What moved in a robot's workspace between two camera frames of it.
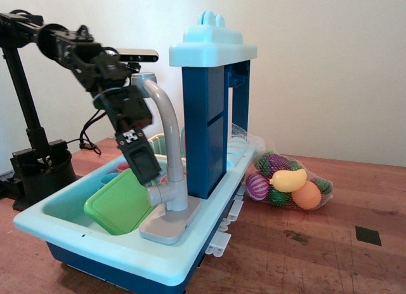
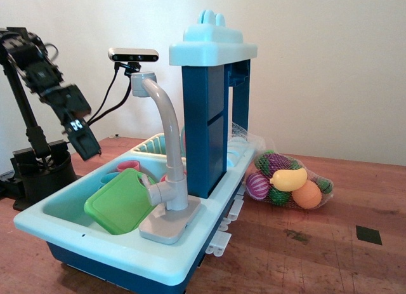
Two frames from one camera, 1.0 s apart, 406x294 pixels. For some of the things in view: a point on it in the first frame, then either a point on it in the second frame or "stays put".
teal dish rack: (157, 143) stays put
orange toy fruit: (308, 197) stays put
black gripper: (126, 106) → (70, 104)
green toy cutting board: (120, 204) stays put
